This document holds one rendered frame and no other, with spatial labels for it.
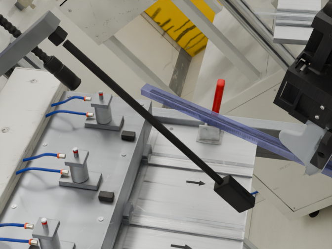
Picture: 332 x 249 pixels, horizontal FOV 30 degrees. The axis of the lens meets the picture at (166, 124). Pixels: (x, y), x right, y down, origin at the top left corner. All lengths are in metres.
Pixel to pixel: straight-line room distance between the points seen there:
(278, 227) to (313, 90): 1.83
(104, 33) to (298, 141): 1.24
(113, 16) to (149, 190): 1.02
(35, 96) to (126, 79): 2.70
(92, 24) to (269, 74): 0.54
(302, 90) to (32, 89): 0.44
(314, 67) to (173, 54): 3.47
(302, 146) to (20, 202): 0.35
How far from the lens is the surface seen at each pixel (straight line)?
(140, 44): 3.85
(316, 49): 0.62
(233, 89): 1.93
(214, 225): 0.81
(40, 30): 0.58
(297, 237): 2.32
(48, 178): 0.81
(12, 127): 0.86
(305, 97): 0.62
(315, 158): 0.67
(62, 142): 0.85
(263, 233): 2.45
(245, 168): 0.88
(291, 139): 0.68
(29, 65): 1.00
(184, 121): 0.94
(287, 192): 2.18
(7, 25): 0.70
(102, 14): 1.82
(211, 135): 0.91
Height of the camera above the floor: 1.43
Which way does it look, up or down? 22 degrees down
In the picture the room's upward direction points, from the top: 48 degrees counter-clockwise
